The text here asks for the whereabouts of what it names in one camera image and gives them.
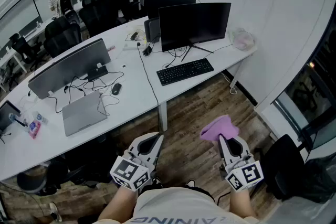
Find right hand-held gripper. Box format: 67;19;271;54
218;134;264;193

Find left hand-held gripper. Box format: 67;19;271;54
109;132;165;191

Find purple cloth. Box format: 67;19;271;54
199;114;240;142

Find person's right forearm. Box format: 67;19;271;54
229;189;257;218

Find person's left forearm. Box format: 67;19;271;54
97;184;140;221

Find grey monitor on left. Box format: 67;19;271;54
28;38;111;100

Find person's black shorts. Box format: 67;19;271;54
138;183;215;201

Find person's white t-shirt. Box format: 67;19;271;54
91;187;259;224

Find black keyboard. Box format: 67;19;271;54
156;58;215;87

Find black docking station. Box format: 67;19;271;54
87;65;108;82

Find black trash bag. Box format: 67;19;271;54
301;157;336;204

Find white power strip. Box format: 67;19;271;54
122;43;144;51

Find dark glass window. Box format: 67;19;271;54
272;5;336;152

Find clear plastic bag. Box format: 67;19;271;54
229;28;256;52

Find clear water bottle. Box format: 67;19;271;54
33;111;49;125

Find pink packet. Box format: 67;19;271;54
28;120;42;140

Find grey laptop on stand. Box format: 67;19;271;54
0;100;22;132

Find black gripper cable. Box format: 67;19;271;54
216;190;232;205

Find long black power cable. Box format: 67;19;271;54
136;42;161;132

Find black cable with connector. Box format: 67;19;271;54
64;75;106;103

